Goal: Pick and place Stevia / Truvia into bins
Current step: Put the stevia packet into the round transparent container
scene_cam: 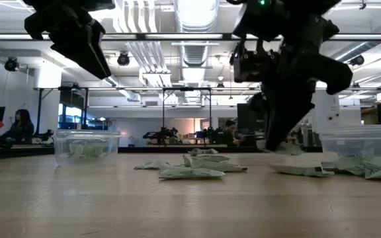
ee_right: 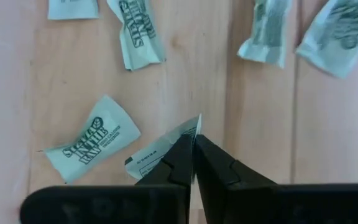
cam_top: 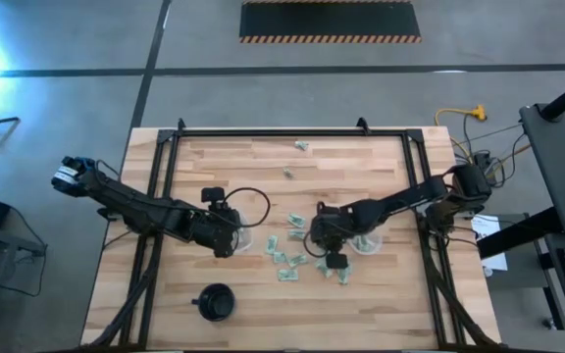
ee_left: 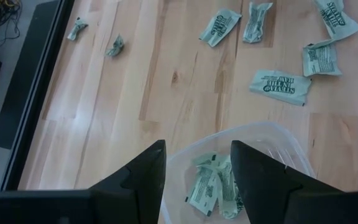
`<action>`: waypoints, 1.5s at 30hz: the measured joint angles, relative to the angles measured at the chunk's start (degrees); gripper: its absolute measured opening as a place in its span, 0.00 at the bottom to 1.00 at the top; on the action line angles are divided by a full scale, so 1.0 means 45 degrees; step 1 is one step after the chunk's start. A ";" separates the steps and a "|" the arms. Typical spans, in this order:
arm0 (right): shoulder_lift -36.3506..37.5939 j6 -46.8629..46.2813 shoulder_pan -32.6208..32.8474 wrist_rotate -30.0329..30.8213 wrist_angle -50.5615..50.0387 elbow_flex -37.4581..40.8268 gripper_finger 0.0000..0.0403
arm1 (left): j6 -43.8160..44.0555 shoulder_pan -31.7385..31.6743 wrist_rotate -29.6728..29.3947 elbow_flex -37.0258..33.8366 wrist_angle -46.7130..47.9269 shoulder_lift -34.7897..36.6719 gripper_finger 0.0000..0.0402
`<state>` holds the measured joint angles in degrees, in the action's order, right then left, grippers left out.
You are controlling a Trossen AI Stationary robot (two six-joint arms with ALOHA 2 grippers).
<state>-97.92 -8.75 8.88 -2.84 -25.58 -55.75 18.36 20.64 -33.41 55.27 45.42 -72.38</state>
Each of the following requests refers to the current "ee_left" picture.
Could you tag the clear plastic bin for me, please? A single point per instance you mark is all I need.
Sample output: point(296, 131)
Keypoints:
point(259, 137)

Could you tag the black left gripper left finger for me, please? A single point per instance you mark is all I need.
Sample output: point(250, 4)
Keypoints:
point(141, 186)

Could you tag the black metal table frame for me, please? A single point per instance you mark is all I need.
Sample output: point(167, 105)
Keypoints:
point(39, 93)

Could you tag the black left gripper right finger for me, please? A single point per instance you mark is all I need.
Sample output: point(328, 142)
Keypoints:
point(259, 186)

